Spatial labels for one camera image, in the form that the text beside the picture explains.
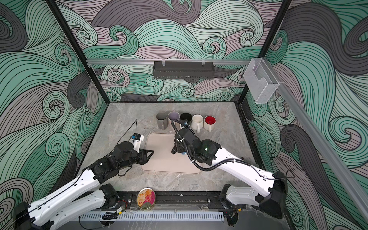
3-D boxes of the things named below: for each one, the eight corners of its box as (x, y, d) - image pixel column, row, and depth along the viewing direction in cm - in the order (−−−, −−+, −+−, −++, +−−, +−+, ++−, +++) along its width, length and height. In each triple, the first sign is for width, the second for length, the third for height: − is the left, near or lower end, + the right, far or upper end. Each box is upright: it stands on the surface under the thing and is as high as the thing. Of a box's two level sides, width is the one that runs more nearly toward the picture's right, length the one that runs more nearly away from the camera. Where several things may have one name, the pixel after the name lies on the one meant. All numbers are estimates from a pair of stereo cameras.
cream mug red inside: (204, 133, 102) (205, 127, 97) (202, 121, 109) (204, 115, 104) (215, 133, 102) (217, 127, 97) (213, 121, 109) (215, 115, 104)
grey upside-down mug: (157, 132, 102) (155, 124, 94) (158, 121, 109) (156, 112, 101) (167, 132, 102) (166, 124, 94) (168, 121, 109) (167, 112, 101)
